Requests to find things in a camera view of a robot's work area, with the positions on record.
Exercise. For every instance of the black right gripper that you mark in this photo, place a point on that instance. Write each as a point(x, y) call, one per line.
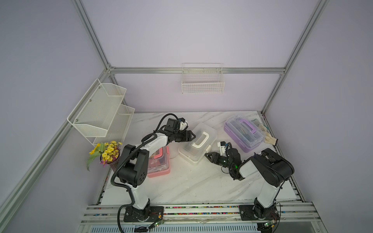
point(214, 154)

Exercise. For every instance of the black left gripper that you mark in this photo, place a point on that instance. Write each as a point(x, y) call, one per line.
point(187, 137)

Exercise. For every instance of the white plastic toolbox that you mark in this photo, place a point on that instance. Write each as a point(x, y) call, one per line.
point(194, 151)

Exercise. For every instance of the purple clear-lid toolbox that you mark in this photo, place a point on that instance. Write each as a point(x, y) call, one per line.
point(244, 132)

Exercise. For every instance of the pink clear-lid toolbox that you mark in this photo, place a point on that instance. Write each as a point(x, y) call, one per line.
point(159, 163)

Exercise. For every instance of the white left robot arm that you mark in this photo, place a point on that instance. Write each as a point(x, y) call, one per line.
point(133, 167)

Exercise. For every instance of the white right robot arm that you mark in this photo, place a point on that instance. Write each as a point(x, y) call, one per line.
point(274, 169)

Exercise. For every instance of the white dotted green-cuffed glove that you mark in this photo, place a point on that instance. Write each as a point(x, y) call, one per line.
point(258, 125)

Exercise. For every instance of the cream printed work glove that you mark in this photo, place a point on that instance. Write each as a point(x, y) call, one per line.
point(269, 139)

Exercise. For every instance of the yellow flowers in pot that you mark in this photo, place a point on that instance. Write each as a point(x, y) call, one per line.
point(108, 154)

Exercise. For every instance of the white mesh two-tier shelf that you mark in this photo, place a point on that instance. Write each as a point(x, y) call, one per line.
point(101, 116)

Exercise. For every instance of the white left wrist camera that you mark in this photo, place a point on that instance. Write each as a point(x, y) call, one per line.
point(175, 125)

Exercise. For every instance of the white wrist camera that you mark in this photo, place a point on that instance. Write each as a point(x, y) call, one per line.
point(175, 125)
point(224, 148)

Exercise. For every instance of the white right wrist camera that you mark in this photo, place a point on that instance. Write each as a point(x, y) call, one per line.
point(224, 148)

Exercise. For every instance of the white wire wall basket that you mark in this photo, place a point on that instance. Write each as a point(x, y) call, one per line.
point(202, 78)

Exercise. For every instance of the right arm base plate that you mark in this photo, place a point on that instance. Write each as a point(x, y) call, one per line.
point(257, 212)

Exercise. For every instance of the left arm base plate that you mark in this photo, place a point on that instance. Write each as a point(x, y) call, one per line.
point(149, 214)

